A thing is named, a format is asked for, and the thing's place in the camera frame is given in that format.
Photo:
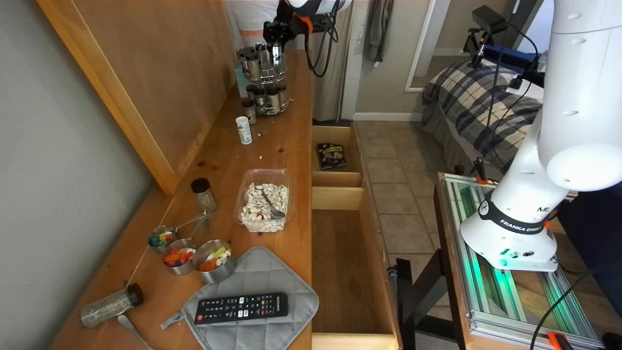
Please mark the large open wooden drawer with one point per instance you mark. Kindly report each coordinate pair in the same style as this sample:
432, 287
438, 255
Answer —
343, 273

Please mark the gray hanging cloth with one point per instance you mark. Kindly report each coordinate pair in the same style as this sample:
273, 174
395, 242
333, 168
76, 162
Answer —
380, 26

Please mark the gray quilted pot holder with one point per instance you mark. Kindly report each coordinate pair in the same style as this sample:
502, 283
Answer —
259, 275

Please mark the rack spice jar black cap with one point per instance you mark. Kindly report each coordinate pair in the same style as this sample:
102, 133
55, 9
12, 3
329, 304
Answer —
265, 102
263, 61
282, 98
245, 65

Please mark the metal spoon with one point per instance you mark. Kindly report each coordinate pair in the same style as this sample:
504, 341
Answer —
277, 207

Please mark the black snack packet yellow print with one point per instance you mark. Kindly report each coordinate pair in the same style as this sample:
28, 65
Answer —
331, 156

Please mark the orange black clamp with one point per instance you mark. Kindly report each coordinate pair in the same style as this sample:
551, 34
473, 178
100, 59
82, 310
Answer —
558, 341

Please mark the large framed wooden board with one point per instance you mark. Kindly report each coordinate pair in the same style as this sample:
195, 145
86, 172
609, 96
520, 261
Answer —
148, 65

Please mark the small open wooden drawer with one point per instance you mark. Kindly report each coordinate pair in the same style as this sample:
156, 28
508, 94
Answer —
337, 180

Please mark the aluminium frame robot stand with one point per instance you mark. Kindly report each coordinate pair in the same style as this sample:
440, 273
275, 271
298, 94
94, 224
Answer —
492, 292

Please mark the teal cardboard box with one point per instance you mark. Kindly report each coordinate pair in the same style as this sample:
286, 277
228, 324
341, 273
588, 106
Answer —
238, 80

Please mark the trash bin with white bag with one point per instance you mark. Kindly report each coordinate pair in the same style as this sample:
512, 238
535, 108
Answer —
249, 16

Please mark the glass spice bottle black cap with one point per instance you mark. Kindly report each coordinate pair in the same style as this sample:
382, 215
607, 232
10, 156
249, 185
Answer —
205, 195
279, 59

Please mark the medium metal measuring cup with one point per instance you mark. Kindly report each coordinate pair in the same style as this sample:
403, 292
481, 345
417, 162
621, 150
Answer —
179, 257

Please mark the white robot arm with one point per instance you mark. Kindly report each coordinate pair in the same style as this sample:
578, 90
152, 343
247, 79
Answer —
584, 98

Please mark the clear plastic popcorn container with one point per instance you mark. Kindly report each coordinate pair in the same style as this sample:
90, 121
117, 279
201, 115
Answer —
259, 211

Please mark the wooden dresser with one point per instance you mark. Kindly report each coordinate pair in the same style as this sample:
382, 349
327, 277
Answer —
292, 150

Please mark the black camera on stand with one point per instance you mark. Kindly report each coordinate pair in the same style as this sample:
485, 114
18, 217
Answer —
488, 20

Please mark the black metal stand legs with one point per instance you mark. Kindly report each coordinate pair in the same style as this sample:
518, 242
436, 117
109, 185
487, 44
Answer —
415, 292

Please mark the blue camera mount bar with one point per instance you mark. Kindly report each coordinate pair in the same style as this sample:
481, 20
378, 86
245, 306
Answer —
512, 55

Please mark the small brown spice jar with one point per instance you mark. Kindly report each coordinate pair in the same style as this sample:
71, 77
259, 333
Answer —
249, 112

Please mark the plaid bed blanket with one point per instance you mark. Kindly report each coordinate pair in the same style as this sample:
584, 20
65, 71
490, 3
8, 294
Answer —
479, 104

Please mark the black remote control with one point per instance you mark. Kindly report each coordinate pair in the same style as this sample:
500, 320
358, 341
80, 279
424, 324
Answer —
242, 308

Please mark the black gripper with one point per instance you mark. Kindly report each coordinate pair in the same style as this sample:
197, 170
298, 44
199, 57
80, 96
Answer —
284, 28

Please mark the small metal measuring cup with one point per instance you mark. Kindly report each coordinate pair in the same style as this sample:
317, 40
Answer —
162, 238

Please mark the white plastic bottle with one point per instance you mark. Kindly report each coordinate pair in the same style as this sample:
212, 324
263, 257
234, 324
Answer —
244, 131

